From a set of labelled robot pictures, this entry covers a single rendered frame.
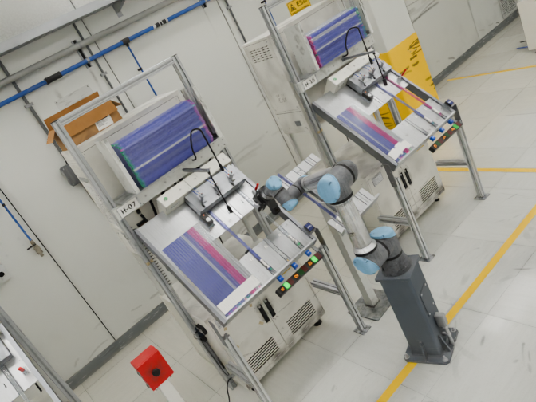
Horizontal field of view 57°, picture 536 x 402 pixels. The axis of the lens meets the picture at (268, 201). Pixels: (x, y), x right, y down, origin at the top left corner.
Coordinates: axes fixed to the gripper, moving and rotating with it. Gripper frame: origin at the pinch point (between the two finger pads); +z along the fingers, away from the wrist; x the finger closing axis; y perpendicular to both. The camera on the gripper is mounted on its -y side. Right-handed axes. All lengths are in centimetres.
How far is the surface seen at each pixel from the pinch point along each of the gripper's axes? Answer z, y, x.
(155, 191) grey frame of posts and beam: 0, 45, 39
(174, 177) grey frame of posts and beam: 0, 46, 26
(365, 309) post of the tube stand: 41, -86, -26
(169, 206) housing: 1, 34, 38
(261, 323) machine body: 39, -47, 32
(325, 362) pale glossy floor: 38, -89, 19
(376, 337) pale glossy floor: 23, -98, -10
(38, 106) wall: 90, 180, 35
